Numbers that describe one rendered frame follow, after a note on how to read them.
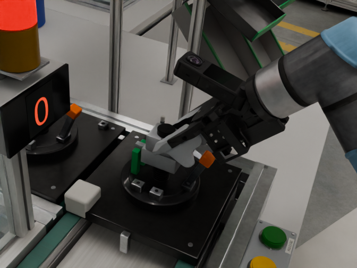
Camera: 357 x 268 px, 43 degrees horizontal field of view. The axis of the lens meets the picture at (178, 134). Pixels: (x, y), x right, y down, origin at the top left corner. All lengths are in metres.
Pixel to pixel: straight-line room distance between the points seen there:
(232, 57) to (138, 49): 0.56
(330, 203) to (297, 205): 1.39
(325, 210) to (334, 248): 1.40
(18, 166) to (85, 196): 0.14
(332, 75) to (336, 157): 2.16
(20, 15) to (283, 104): 0.33
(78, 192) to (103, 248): 0.10
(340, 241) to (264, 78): 0.47
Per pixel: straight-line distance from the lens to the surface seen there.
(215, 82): 0.63
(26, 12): 0.51
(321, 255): 0.93
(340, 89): 0.56
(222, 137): 0.67
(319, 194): 2.41
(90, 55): 1.44
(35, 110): 0.56
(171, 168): 0.74
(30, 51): 0.52
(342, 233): 0.99
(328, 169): 2.59
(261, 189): 0.86
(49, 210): 0.78
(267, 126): 0.64
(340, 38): 0.56
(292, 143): 1.17
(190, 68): 0.64
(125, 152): 0.87
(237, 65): 1.00
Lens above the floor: 1.52
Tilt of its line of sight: 36 degrees down
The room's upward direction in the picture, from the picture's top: 8 degrees clockwise
